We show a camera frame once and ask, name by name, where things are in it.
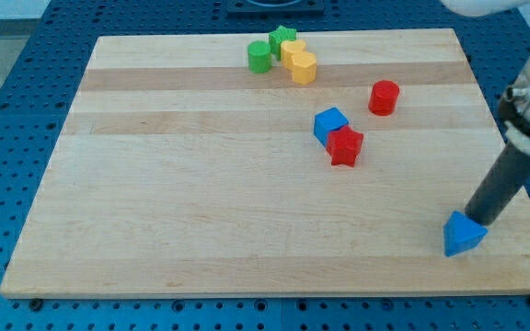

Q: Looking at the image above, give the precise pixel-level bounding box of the blue triangle block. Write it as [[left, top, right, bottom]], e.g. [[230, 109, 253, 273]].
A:
[[444, 211, 488, 257]]

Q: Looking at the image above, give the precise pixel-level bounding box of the wooden board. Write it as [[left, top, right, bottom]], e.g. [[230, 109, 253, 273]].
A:
[[0, 29, 530, 299]]

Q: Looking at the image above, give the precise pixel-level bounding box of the red star block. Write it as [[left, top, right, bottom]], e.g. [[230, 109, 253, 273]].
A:
[[326, 125, 364, 167]]

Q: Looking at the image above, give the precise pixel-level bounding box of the blue cube block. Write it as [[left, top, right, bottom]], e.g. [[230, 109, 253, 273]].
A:
[[313, 108, 349, 146]]

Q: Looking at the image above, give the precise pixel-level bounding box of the yellow hexagon block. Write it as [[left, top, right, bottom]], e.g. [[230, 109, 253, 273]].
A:
[[292, 51, 317, 85]]

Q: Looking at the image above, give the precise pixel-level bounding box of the green cylinder block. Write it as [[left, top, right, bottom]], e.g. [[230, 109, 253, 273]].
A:
[[247, 40, 271, 74]]

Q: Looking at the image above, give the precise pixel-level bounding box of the yellow heart block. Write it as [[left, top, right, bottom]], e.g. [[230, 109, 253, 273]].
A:
[[280, 40, 306, 70]]

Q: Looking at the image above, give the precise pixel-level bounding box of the green star block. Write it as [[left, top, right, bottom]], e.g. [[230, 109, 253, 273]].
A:
[[269, 25, 297, 61]]

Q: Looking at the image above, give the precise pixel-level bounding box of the red cylinder block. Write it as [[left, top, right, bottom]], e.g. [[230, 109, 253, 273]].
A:
[[368, 80, 400, 116]]

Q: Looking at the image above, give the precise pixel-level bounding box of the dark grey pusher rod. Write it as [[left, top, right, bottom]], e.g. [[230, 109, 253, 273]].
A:
[[465, 143, 530, 226]]

